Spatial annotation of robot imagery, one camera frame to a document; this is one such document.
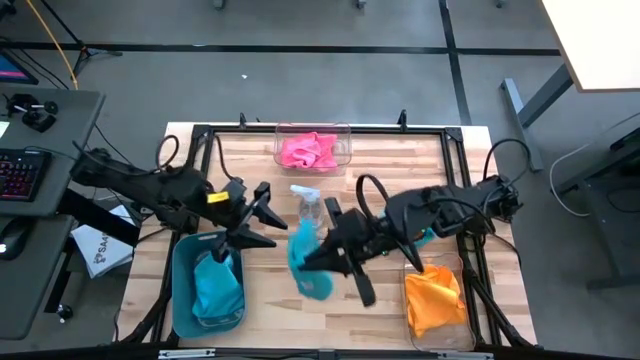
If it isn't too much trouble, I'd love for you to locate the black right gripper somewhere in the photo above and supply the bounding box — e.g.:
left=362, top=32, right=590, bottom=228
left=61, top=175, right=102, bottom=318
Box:
left=298, top=196, right=397, bottom=308

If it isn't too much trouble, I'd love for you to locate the black desk clamp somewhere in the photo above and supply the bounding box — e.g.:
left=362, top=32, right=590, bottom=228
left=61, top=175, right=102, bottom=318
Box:
left=5, top=93, right=59, bottom=134

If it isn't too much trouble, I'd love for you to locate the black computer mouse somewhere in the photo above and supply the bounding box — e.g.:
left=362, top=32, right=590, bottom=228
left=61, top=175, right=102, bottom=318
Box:
left=0, top=217, right=35, bottom=262

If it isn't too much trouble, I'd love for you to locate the yellow cable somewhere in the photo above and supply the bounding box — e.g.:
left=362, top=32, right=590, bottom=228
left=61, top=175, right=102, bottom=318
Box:
left=23, top=0, right=79, bottom=91

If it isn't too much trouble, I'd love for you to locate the black backlit keyboard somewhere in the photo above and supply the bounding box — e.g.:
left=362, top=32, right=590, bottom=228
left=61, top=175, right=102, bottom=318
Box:
left=0, top=148, right=53, bottom=203

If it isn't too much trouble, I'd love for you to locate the orange microfiber towel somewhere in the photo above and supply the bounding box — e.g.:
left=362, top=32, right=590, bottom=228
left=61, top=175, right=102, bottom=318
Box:
left=403, top=263, right=467, bottom=340

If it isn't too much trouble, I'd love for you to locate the dark grey desk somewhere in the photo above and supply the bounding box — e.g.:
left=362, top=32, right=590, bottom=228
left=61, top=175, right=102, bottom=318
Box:
left=553, top=113, right=640, bottom=291

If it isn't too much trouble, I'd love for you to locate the monitor with pink screen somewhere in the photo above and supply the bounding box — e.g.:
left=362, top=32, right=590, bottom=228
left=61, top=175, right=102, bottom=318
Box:
left=0, top=49, right=39, bottom=86

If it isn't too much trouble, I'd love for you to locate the black right arm base cable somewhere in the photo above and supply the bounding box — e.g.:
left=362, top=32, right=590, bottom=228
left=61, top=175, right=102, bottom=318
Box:
left=481, top=137, right=534, bottom=182

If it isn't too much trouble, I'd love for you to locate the clear plastic spray bottle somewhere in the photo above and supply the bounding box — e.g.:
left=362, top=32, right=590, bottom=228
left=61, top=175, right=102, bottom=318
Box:
left=289, top=183, right=325, bottom=236

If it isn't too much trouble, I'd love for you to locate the white paper box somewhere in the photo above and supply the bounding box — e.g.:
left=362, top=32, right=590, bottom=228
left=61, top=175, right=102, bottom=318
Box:
left=71, top=205, right=137, bottom=279

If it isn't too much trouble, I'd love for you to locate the grey side desk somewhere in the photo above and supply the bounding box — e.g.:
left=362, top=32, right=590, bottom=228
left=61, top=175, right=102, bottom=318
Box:
left=0, top=85, right=106, bottom=341

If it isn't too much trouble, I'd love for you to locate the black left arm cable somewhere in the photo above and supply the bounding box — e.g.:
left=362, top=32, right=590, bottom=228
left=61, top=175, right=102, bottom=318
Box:
left=155, top=133, right=181, bottom=172

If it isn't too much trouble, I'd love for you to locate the grey table leg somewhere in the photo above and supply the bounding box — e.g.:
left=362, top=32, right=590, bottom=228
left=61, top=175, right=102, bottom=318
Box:
left=501, top=63, right=574, bottom=172

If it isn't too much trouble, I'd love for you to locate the black metal table frame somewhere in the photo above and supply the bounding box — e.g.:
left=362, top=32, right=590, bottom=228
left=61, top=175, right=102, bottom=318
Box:
left=119, top=108, right=539, bottom=360

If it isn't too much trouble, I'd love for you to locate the clear plastic basket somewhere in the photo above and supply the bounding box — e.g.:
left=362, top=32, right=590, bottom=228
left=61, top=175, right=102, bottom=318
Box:
left=273, top=121, right=354, bottom=176
left=402, top=252, right=476, bottom=354

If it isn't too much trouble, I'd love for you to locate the black tripod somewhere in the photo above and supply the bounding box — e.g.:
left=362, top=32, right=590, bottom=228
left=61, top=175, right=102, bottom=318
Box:
left=38, top=0, right=123, bottom=77

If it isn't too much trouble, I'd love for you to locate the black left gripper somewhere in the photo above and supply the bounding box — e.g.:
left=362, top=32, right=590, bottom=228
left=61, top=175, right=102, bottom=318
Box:
left=209, top=177, right=290, bottom=264

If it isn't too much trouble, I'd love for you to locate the teal plastic basket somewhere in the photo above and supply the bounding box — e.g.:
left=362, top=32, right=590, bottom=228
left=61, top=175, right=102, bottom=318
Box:
left=171, top=229, right=248, bottom=340

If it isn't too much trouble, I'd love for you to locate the black diagonal beam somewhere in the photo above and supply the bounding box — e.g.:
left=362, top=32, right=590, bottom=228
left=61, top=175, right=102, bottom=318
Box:
left=57, top=188, right=140, bottom=247

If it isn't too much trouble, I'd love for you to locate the white table top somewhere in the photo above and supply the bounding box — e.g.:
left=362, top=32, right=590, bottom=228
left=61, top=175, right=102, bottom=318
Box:
left=541, top=0, right=640, bottom=94

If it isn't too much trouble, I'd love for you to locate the white cable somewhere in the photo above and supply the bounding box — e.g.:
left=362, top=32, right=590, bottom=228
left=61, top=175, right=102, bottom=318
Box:
left=548, top=143, right=592, bottom=219

